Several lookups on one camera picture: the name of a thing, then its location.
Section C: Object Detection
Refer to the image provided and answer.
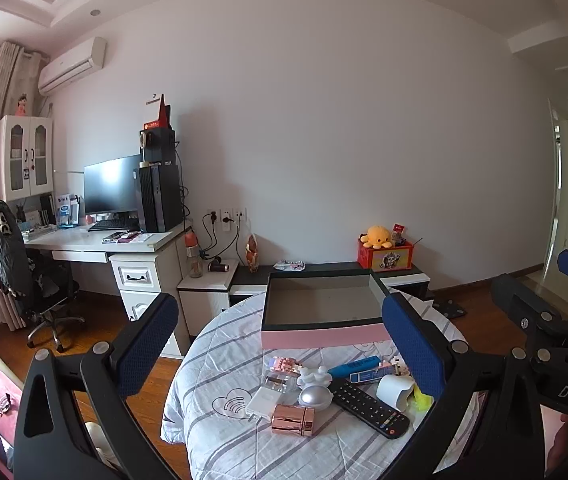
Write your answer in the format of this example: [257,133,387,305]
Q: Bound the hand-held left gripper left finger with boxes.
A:
[14,292,179,480]

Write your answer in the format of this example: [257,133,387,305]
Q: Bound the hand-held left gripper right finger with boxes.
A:
[381,292,547,480]

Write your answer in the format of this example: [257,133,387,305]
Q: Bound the pink white block figure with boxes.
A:
[383,357,412,377]

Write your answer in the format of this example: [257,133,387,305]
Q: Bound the white cup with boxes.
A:
[376,374,417,413]

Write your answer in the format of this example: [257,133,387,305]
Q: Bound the blue tube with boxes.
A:
[327,355,395,386]

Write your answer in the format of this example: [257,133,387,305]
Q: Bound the yellow highlighter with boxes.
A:
[411,382,435,413]

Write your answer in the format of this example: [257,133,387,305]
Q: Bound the black remote control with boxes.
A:
[331,377,411,440]

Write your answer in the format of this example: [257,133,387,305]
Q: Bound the pink storage box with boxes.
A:
[260,267,395,348]

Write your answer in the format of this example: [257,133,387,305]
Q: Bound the white figurine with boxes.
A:
[298,365,333,390]

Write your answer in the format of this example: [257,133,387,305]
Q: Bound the silver egg-shaped gadget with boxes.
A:
[298,384,333,408]

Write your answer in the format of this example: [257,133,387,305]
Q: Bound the pink block toy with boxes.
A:
[266,356,307,376]

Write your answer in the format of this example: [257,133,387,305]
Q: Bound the white power adapter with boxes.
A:
[246,386,281,420]

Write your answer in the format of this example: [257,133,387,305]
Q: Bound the clear perfume bottle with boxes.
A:
[264,371,299,395]

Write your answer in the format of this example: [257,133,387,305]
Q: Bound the rose gold metal case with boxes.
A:
[271,404,315,437]

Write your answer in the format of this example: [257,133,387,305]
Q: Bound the black floor scale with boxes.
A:
[431,299,468,319]

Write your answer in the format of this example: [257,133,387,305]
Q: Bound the white desk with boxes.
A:
[23,222,192,358]

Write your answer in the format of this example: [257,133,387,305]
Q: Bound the white nightstand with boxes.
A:
[177,258,241,341]

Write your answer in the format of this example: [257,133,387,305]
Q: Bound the red storage crate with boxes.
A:
[357,238,415,272]

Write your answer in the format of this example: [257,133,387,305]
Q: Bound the clear bottle orange lid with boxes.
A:
[185,231,203,279]

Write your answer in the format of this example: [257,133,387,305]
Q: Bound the yellow octopus plush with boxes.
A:
[361,226,395,249]

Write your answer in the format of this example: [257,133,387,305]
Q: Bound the black office chair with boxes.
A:
[0,250,87,351]

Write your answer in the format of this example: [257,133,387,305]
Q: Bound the black keyboard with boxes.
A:
[87,218,141,232]

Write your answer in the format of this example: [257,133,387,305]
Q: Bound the orange snack bag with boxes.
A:
[245,234,259,273]

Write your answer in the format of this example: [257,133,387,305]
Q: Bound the black computer tower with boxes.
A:
[134,162,185,233]

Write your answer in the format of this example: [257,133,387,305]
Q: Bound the blue product box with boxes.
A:
[55,193,81,228]

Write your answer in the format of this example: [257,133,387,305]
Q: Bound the black computer monitor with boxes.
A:
[83,154,143,221]

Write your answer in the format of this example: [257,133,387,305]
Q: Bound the dark printed jacket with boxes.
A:
[0,197,32,296]

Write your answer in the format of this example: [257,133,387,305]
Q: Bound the black speaker box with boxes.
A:
[139,127,177,167]

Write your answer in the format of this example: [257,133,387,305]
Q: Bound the white glass-door cabinet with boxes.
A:
[0,115,56,203]

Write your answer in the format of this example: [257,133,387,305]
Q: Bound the red gift box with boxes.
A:
[144,94,172,131]

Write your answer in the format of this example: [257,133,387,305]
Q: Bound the white air conditioner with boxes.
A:
[38,36,107,97]

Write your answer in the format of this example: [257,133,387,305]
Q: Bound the black power cable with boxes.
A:
[198,212,217,261]

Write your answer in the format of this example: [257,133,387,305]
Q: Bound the white wall outlets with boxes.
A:
[206,206,249,233]

